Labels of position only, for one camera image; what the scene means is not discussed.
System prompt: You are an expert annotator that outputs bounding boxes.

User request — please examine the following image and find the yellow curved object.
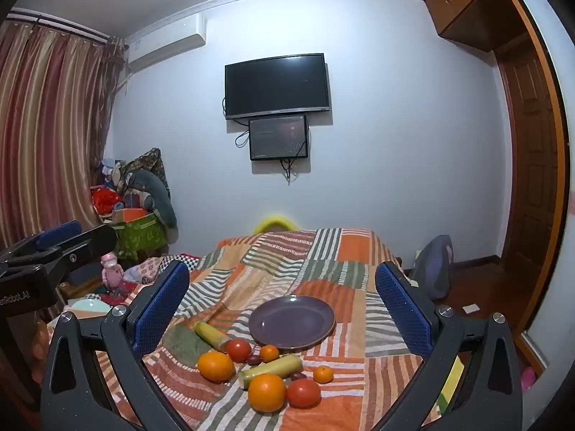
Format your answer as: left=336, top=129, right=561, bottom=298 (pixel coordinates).
left=254, top=215, right=299, bottom=235

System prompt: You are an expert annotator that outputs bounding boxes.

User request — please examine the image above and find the small red tomato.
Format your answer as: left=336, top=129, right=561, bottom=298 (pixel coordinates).
left=226, top=339, right=252, bottom=363

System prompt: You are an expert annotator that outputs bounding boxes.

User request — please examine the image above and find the black monitor cable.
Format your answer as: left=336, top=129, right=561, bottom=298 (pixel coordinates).
left=281, top=157, right=301, bottom=183

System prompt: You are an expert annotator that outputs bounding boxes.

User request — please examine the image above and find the purple backpack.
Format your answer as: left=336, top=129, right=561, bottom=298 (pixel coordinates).
left=411, top=235, right=454, bottom=301

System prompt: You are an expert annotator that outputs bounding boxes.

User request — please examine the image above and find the white air conditioner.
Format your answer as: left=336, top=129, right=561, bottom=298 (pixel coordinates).
left=123, top=13, right=208, bottom=73

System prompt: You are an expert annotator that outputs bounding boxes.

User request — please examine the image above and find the orange box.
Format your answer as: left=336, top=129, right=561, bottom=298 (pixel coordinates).
left=112, top=208, right=147, bottom=224

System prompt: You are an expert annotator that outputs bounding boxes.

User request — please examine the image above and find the red plastic bag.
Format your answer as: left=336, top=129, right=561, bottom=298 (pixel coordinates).
left=91, top=186, right=123, bottom=214

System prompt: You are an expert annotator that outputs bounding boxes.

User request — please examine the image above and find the purple round plate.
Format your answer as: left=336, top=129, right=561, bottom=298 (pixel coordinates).
left=248, top=295, right=336, bottom=353

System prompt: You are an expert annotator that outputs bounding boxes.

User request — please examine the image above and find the checkered cloth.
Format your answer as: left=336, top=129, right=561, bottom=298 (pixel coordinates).
left=157, top=254, right=201, bottom=274

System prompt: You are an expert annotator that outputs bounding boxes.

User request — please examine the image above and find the striped patchwork blanket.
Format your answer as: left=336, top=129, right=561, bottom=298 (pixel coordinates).
left=42, top=229, right=465, bottom=431

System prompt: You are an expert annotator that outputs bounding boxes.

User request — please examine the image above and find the corn cob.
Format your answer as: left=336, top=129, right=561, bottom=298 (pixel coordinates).
left=194, top=322, right=232, bottom=352
left=238, top=354, right=303, bottom=389

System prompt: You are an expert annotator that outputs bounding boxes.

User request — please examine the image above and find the wall-mounted black television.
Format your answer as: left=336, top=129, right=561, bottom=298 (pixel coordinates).
left=225, top=53, right=332, bottom=120

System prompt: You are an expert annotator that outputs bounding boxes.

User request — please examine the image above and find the wooden overhead cabinet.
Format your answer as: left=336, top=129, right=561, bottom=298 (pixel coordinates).
left=424, top=0, right=517, bottom=52

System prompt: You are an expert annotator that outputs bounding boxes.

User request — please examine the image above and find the pink toy figure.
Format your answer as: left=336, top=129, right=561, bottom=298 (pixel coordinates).
left=101, top=252, right=124, bottom=292

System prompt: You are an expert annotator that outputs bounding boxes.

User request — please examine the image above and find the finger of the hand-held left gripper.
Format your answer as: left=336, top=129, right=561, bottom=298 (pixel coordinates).
left=42, top=223, right=119, bottom=286
left=0, top=220, right=82, bottom=263

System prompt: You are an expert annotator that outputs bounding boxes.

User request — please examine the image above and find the large orange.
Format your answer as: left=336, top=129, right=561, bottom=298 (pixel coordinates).
left=198, top=352, right=236, bottom=383
left=248, top=374, right=287, bottom=413

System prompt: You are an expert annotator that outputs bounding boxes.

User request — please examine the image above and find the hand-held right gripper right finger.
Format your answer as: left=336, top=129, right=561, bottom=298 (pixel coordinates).
left=375, top=260, right=524, bottom=431

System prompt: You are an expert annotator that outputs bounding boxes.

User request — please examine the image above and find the large red tomato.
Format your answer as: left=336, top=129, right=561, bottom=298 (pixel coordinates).
left=286, top=378, right=322, bottom=409

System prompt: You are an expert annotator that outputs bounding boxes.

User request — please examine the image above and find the dark patterned cushion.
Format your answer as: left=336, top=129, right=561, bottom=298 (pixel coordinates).
left=126, top=147, right=171, bottom=203

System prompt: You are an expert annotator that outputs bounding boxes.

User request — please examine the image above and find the striped red curtain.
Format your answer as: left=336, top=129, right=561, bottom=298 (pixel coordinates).
left=0, top=20, right=127, bottom=252

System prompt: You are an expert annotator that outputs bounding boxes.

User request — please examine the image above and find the small black wall monitor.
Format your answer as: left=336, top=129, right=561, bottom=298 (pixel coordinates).
left=248, top=114, right=309, bottom=161

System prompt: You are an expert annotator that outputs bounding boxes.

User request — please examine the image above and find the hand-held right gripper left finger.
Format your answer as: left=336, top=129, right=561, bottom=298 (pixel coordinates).
left=40, top=260, right=192, bottom=431

